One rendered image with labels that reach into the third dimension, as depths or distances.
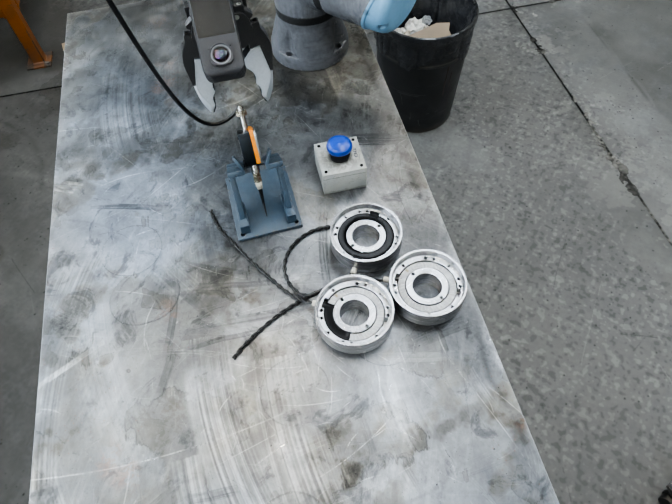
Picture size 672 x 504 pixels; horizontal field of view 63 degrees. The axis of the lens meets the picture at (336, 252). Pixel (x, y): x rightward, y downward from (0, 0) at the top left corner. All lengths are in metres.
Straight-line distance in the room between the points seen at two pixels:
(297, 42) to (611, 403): 1.23
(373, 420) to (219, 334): 0.24
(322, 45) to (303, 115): 0.15
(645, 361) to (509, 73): 1.24
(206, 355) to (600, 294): 1.34
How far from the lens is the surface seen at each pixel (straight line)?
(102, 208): 0.96
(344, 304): 0.75
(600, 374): 1.72
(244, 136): 0.80
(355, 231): 0.81
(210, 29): 0.64
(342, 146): 0.85
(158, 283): 0.84
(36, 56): 2.77
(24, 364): 1.87
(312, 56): 1.09
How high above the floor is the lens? 1.49
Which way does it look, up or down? 57 degrees down
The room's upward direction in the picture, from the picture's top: 4 degrees counter-clockwise
